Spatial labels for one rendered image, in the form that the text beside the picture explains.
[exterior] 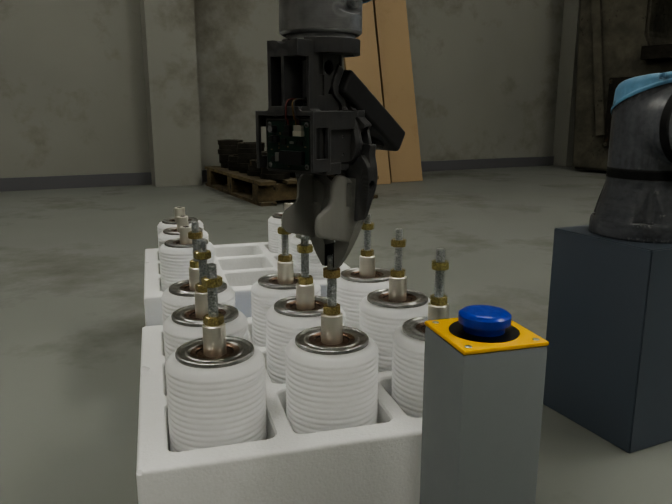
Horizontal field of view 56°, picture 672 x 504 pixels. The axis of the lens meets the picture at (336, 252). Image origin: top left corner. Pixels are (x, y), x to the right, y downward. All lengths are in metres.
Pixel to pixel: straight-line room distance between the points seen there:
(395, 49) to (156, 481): 4.11
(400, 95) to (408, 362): 3.86
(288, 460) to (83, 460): 0.45
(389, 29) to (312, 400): 4.04
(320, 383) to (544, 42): 5.37
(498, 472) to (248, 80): 4.13
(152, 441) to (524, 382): 0.34
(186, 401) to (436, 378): 0.23
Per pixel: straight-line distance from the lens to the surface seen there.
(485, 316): 0.49
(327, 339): 0.64
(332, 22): 0.57
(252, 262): 1.34
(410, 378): 0.67
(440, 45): 5.21
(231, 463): 0.60
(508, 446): 0.52
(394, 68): 4.49
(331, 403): 0.63
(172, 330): 0.72
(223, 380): 0.59
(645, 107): 0.99
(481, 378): 0.48
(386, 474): 0.65
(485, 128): 5.47
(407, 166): 4.38
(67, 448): 1.04
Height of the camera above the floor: 0.48
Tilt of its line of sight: 13 degrees down
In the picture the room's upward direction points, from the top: straight up
